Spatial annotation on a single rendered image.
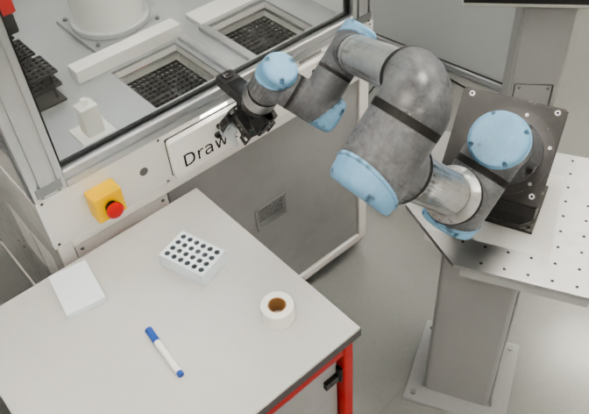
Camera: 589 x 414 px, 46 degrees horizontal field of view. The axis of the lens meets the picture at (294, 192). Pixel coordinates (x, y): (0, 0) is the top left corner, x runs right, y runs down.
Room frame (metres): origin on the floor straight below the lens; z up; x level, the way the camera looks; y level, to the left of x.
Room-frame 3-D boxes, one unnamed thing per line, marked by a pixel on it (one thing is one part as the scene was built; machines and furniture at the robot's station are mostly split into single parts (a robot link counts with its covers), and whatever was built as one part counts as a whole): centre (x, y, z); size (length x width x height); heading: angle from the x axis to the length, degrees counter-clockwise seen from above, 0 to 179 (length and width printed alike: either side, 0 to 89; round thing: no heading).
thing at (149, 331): (0.80, 0.29, 0.77); 0.14 x 0.02 x 0.02; 34
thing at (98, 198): (1.13, 0.42, 0.88); 0.07 x 0.05 x 0.07; 128
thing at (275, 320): (0.86, 0.05, 0.78); 0.07 x 0.07 x 0.04
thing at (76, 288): (0.97, 0.49, 0.77); 0.13 x 0.09 x 0.02; 29
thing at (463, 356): (1.14, -0.48, 0.38); 0.30 x 0.30 x 0.76; 65
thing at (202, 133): (1.35, 0.17, 0.87); 0.29 x 0.02 x 0.11; 128
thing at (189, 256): (1.03, 0.24, 0.78); 0.12 x 0.08 x 0.04; 54
